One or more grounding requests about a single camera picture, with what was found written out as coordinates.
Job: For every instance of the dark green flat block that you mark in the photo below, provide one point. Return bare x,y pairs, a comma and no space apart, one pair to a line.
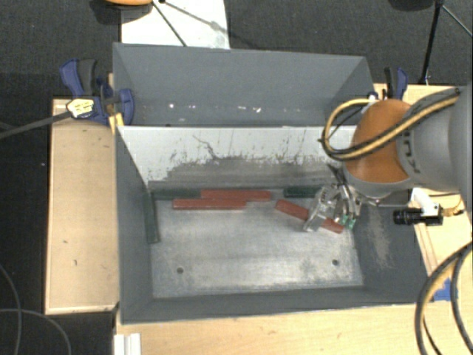
151,218
301,191

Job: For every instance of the red-brown block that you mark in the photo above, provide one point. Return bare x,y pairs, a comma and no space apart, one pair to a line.
292,209
208,203

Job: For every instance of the grey metal bin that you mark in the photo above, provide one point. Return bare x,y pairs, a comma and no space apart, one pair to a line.
240,250

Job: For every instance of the black cylinder on white bracket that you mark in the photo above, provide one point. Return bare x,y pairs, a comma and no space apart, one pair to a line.
414,216

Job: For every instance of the pale wood board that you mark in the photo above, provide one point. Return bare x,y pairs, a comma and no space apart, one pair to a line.
83,213

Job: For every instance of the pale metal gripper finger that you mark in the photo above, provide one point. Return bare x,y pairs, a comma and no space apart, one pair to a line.
320,206
314,223

